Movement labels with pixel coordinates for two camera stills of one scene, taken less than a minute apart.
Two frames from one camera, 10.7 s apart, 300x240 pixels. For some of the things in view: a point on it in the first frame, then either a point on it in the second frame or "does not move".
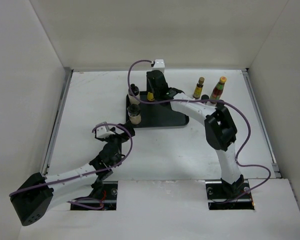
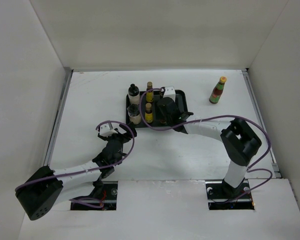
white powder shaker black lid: [135, 90] does not move
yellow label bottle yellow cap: [150, 96] does not move
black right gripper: [149, 89] to [160, 112]
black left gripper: [123, 136] does not move
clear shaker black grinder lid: [134, 112] does not move
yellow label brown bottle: [197, 91] to [148, 113]
